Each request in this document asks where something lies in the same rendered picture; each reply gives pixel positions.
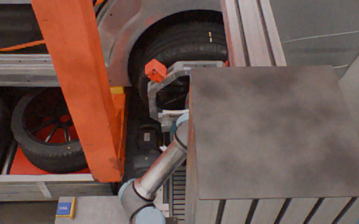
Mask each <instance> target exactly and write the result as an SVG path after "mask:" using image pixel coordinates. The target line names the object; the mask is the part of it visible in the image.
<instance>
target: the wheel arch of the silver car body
mask: <svg viewBox="0 0 359 224"><path fill-rule="evenodd" d="M185 11H188V18H187V19H189V20H191V21H211V22H213V23H217V24H218V23H219V24H221V25H223V26H224V21H223V13H222V11H220V10H216V9H206V8H195V9H185V10H182V11H177V12H173V13H170V14H168V15H166V16H163V17H161V18H159V19H158V20H156V21H154V22H153V23H151V24H150V25H149V26H147V27H146V29H145V30H142V33H141V34H139V35H138V37H137V38H136V39H135V40H134V42H133V44H132V46H131V48H130V50H129V51H128V56H127V60H126V78H127V80H128V85H129V86H133V63H134V56H135V53H136V52H137V51H138V50H143V49H144V47H145V46H146V44H147V43H148V42H149V41H150V39H151V38H153V37H154V36H155V34H158V33H159V32H160V31H161V30H164V29H166V28H167V26H168V20H169V17H170V15H172V17H171V19H170V25H169V27H170V26H173V25H176V24H178V23H179V24H180V23H181V20H182V19H183V18H184V12H185Z"/></svg>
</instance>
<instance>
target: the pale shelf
mask: <svg viewBox="0 0 359 224"><path fill-rule="evenodd" d="M73 197H75V198H76V206H75V210H74V218H73V220H71V218H70V217H56V218H55V224H128V222H129V217H128V214H127V212H126V211H125V209H124V207H123V206H122V205H121V202H120V199H119V197H118V196H60V197H59V201H58V203H64V202H71V203H72V200H73Z"/></svg>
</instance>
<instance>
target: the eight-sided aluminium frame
mask: <svg viewBox="0 0 359 224"><path fill-rule="evenodd" d="M195 67H226V64H225V63H224V62H222V61H217V60H216V61H181V62H176V63H174V64H173V65H172V66H171V67H169V68H168V69H167V78H164V79H163V80H162V81H161V82H159V83H158V84H157V83H156V82H154V81H152V80H150V82H148V101H149V109H150V117H151V118H153V119H155V120H156V121H158V113H163V110H162V109H160V108H158V107H157V99H156V92H157V91H159V90H161V89H162V88H163V87H164V86H167V85H168V84H169V83H170V82H172V81H174V80H175V79H176V78H178V77H180V76H181V75H190V69H191V68H195Z"/></svg>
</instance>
